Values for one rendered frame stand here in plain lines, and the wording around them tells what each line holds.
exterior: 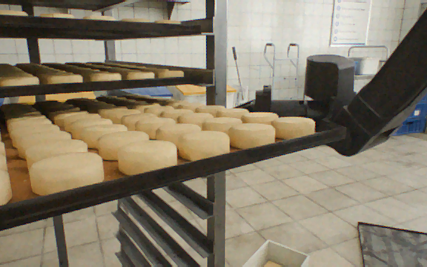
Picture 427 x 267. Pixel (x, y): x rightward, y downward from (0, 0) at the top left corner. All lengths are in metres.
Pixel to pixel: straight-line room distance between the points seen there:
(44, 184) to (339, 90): 0.40
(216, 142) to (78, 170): 0.12
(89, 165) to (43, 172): 0.03
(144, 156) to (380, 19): 5.18
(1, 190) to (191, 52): 3.43
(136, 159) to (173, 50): 3.31
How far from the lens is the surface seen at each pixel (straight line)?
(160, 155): 0.26
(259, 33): 4.01
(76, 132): 0.43
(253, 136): 0.32
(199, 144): 0.29
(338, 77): 0.50
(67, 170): 0.24
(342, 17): 4.82
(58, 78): 0.54
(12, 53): 3.42
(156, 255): 1.04
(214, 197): 0.66
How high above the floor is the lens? 1.10
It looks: 15 degrees down
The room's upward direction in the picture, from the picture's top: straight up
